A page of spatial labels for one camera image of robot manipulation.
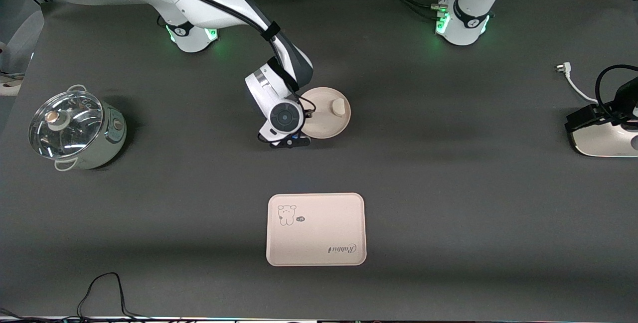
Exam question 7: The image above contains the round beige plate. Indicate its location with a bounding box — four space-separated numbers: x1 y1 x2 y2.
299 87 351 139

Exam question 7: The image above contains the beige rectangular rabbit tray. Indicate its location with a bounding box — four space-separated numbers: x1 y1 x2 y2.
266 193 367 267

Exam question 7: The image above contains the white rounded appliance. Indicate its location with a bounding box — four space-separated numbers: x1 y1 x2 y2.
570 119 638 158

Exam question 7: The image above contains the dark grey table mat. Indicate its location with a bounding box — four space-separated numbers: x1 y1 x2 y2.
0 0 638 322

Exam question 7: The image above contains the pale green electric pot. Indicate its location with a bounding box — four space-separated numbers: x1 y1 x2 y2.
28 85 128 171

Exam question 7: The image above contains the glass pot lid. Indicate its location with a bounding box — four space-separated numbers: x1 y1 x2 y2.
28 90 104 160

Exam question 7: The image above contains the grey chair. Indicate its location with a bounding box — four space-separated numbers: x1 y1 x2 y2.
0 10 45 97

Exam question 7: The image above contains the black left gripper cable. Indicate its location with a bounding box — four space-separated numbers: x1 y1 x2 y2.
596 64 638 114

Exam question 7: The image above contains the white power plug cable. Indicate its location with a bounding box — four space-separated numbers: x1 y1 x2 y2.
556 63 599 105

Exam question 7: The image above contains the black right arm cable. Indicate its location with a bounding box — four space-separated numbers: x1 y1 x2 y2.
63 0 281 40

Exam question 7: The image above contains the thin black floor cable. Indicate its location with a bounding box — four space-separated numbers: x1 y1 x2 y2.
0 272 150 323

